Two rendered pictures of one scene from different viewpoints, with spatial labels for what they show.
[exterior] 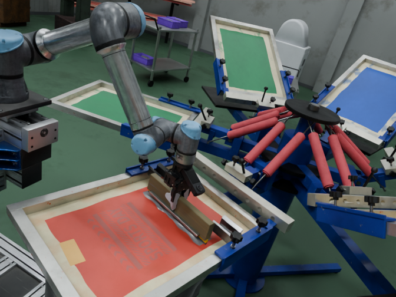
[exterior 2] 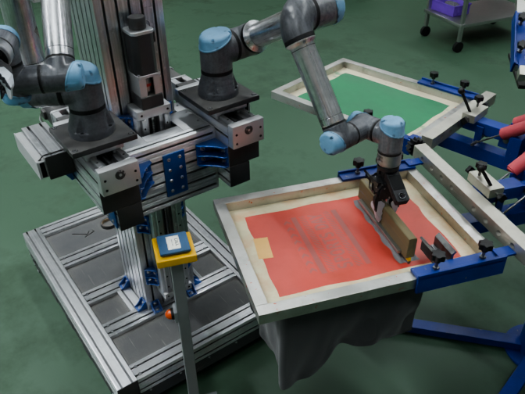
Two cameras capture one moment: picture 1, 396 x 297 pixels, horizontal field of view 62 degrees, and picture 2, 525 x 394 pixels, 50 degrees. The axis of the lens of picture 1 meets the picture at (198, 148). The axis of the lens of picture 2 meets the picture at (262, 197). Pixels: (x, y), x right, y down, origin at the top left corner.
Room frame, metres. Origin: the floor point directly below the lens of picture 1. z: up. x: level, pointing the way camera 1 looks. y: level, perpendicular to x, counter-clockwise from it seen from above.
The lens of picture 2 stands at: (-0.42, -0.51, 2.15)
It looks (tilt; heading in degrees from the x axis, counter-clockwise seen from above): 35 degrees down; 35
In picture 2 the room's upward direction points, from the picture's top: 1 degrees counter-clockwise
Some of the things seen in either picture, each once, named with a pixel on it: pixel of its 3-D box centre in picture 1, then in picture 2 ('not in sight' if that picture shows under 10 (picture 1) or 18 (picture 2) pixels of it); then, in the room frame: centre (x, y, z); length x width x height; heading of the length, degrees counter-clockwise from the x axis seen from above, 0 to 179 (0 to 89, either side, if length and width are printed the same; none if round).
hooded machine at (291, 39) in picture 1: (287, 56); not in sight; (7.36, -1.36, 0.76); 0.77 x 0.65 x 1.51; 69
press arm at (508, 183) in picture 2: (243, 176); (496, 191); (1.39, -0.25, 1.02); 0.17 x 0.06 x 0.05; 141
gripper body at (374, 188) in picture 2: (180, 173); (385, 178); (1.07, 0.04, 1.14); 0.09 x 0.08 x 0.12; 51
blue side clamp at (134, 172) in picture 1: (154, 169); (376, 175); (1.32, 0.17, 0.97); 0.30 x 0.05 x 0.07; 141
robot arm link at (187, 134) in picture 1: (188, 137); (390, 135); (1.07, 0.04, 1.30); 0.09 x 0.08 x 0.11; 76
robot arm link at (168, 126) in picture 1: (162, 130); (362, 127); (1.07, 0.14, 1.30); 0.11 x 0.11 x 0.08; 76
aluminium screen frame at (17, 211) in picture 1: (149, 221); (348, 231); (0.96, 0.11, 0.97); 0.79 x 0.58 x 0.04; 141
